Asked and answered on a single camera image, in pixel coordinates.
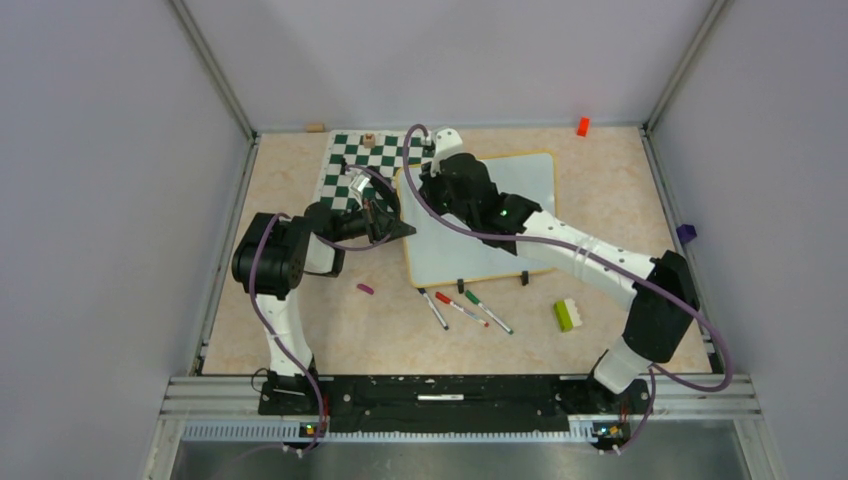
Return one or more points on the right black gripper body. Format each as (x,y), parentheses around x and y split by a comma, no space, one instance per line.
(439,198)

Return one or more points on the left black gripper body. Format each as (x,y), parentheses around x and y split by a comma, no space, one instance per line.
(372,222)

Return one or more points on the yellow framed whiteboard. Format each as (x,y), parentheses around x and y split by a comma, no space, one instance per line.
(499,195)

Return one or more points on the purple marker cap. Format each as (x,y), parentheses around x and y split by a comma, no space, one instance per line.
(365,288)

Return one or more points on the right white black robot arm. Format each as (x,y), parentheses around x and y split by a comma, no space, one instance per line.
(657,292)

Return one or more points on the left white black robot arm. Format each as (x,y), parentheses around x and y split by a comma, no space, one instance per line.
(270,261)

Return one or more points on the red whiteboard marker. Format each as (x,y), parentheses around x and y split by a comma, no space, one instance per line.
(449,301)

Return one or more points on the blue whiteboard marker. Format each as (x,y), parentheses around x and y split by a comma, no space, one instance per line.
(434,309)

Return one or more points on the green whiteboard marker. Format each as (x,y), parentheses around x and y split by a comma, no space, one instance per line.
(500,322)

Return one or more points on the green white chessboard mat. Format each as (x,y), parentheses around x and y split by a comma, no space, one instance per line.
(332,188)

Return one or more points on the wooden chess cube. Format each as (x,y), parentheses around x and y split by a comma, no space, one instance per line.
(369,140)

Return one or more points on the orange red block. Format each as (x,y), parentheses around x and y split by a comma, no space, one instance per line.
(583,127)

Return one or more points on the green white toy brick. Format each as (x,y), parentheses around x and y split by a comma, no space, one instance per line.
(567,315)

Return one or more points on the purple block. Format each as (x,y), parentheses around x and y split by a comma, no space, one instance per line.
(686,233)

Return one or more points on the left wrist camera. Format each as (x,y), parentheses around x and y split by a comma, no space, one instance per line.
(359,183)

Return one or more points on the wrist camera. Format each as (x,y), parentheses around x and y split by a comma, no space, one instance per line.
(359,183)
(442,144)

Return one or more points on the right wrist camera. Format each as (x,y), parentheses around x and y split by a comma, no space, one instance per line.
(442,144)

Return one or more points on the wooden block on wall edge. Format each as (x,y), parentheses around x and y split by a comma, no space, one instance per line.
(315,128)

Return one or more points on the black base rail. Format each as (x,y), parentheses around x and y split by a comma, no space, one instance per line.
(439,404)

